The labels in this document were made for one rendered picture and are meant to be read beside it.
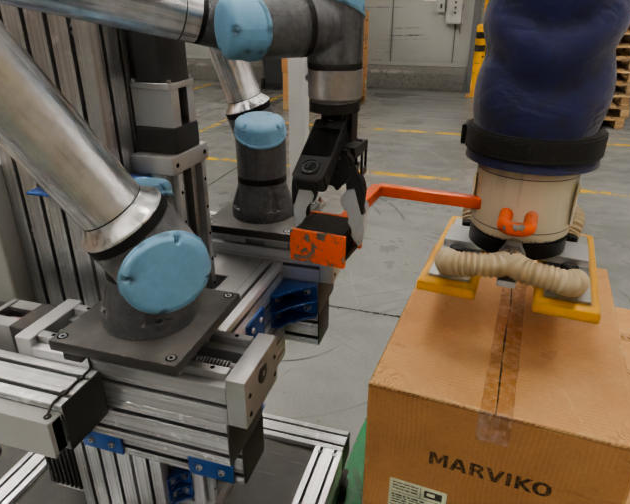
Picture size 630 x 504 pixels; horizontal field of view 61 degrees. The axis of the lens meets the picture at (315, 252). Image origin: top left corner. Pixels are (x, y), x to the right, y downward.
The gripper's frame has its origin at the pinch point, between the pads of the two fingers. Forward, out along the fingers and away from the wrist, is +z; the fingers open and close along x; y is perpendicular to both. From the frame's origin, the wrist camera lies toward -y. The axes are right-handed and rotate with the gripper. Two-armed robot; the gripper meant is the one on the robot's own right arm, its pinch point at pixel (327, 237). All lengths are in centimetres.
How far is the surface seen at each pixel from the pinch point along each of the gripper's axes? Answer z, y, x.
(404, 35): 28, 944, 226
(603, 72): -22.9, 23.8, -34.4
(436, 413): 26.8, -1.3, -19.3
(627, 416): 24, 6, -46
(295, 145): 68, 295, 142
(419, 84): 109, 933, 190
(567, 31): -28.6, 19.9, -28.4
